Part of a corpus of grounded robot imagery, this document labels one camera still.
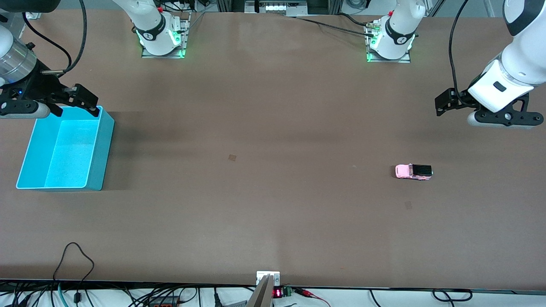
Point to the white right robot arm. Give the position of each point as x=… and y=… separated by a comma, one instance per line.
x=149, y=21

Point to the cyan plastic bin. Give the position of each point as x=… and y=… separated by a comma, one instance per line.
x=64, y=153

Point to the red digit display module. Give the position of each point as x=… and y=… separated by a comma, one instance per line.
x=277, y=293

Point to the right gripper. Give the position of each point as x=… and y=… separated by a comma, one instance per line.
x=39, y=85

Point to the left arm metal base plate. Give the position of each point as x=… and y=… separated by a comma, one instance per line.
x=405, y=60

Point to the pink jeep toy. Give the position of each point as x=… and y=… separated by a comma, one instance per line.
x=405, y=172

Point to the green terminal block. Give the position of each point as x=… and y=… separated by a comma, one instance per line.
x=287, y=292

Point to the white lit device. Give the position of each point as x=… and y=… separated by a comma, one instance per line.
x=277, y=7

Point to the grey metal bar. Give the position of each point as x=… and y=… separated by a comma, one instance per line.
x=261, y=294

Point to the black plug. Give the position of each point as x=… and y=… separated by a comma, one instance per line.
x=217, y=299

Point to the black power adapter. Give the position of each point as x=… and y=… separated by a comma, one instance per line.
x=164, y=302

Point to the red clip leads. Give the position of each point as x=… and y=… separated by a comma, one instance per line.
x=305, y=292

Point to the aluminium frame post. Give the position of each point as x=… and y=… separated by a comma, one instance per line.
x=230, y=5

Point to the white bracket plate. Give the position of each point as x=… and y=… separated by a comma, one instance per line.
x=262, y=274

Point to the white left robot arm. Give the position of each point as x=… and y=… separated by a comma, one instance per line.
x=401, y=25

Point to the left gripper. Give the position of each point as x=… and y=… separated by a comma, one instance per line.
x=461, y=101

